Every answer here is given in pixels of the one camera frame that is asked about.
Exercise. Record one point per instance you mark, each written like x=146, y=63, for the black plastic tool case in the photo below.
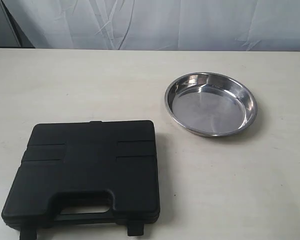
x=86, y=173

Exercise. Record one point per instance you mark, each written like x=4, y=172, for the round stainless steel pan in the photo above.
x=210, y=105

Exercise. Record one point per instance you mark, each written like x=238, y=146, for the white backdrop curtain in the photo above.
x=160, y=25

